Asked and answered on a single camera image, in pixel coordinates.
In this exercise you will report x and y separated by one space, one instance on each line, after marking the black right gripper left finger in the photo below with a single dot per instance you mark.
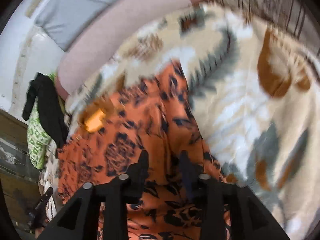
79 217

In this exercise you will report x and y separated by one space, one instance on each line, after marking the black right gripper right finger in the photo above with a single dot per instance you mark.
249 218

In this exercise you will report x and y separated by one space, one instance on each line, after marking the orange black floral garment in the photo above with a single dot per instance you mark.
153 117

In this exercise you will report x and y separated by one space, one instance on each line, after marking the wooden bedside shelf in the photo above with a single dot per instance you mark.
19 179

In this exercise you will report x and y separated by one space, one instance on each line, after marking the green white patterned pillow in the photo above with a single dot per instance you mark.
37 138

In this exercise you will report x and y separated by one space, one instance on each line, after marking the cream leaf print blanket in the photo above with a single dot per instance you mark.
263 131

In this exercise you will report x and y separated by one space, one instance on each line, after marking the black cloth on pillow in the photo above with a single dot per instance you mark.
42 91

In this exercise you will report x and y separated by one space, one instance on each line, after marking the white padded headboard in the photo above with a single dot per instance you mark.
25 51

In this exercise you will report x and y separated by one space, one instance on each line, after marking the pink bolster pillow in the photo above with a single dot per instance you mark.
99 41

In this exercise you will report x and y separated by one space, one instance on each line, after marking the light grey pillow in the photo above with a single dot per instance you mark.
64 20

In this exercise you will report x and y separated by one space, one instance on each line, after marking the beige striped bedsheet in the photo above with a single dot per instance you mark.
292 35

